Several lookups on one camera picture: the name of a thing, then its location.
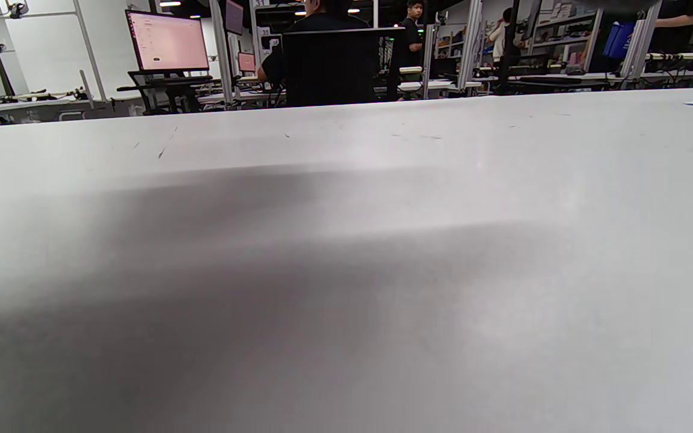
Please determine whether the person's left hand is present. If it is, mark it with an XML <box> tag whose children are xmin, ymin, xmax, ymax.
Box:
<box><xmin>569</xmin><ymin>0</ymin><xmax>665</xmax><ymax>16</ymax></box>

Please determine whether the blue box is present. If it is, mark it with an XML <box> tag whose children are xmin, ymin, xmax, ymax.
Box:
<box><xmin>601</xmin><ymin>21</ymin><xmax>637</xmax><ymax>60</ymax></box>

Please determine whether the white workbench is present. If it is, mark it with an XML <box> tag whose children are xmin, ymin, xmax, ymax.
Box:
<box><xmin>398</xmin><ymin>65</ymin><xmax>485</xmax><ymax>100</ymax></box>
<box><xmin>0</xmin><ymin>90</ymin><xmax>143</xmax><ymax>124</ymax></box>

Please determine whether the lit computer monitor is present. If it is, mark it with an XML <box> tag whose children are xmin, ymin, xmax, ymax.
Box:
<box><xmin>125</xmin><ymin>9</ymin><xmax>211</xmax><ymax>74</ymax></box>

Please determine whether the black monitor stand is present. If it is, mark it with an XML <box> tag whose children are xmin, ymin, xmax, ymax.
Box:
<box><xmin>117</xmin><ymin>71</ymin><xmax>215</xmax><ymax>115</ymax></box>

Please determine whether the aluminium frame post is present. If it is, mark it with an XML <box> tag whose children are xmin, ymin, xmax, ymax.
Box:
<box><xmin>456</xmin><ymin>0</ymin><xmax>484</xmax><ymax>91</ymax></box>
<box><xmin>208</xmin><ymin>0</ymin><xmax>238</xmax><ymax>110</ymax></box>
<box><xmin>72</xmin><ymin>0</ymin><xmax>108</xmax><ymax>103</ymax></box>

